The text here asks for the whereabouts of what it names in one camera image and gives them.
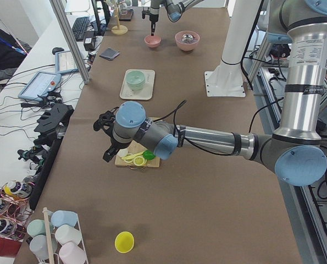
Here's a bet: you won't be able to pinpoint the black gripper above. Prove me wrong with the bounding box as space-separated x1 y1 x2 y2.
142 7 159 36
93 108 130 162

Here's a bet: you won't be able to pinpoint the small pink bowl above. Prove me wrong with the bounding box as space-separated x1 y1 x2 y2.
144 35 162 48

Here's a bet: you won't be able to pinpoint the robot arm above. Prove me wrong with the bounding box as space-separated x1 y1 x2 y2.
92 1 327 186
142 0 202 36

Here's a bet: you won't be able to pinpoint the large pink bowl with ice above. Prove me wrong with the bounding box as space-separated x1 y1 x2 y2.
175 31 200 51

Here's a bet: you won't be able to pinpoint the green bowl stack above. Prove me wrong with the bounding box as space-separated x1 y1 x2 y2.
125 70 146 91

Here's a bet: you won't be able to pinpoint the yellow plastic knife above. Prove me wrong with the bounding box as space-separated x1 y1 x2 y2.
121 151 143 163

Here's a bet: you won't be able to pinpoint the lemon slice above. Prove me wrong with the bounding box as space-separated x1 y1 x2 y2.
121 155 136 163

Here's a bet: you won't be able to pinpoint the lemon half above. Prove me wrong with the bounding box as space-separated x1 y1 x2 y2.
133 156 147 167

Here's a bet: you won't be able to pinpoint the wooden mug tree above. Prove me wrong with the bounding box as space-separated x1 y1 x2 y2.
104 1 128 35

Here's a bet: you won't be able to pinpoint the metal ice scoop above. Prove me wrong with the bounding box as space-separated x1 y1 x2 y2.
180 34 196 44

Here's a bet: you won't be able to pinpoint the green lime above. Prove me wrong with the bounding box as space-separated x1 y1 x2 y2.
142 150 156 160

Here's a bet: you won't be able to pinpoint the grey folded cloth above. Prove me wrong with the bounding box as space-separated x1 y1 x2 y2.
99 47 120 61

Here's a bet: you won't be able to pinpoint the white rabbit tray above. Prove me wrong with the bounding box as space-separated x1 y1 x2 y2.
119 69 155 101

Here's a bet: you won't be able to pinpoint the black tool stand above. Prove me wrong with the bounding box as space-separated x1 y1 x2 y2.
18 103 74 211

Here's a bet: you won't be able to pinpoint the black keyboard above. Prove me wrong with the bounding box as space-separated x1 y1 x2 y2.
72 16 90 42

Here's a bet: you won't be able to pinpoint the yellow plastic cup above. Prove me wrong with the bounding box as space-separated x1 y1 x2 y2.
114 231 135 254

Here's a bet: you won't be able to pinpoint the blue teach pendant tablet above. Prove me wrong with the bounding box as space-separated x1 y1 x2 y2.
18 71 62 101

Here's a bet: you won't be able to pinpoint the cup rack with pastel cups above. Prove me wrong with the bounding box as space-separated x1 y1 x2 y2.
27 207 89 263

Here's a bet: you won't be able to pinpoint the aluminium frame post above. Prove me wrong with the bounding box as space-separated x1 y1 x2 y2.
49 0 90 85

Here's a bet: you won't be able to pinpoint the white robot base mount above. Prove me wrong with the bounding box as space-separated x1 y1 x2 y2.
205 0 268 97

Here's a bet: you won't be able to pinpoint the paint bottles in wire rack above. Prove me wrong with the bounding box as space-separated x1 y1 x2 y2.
0 180 35 258

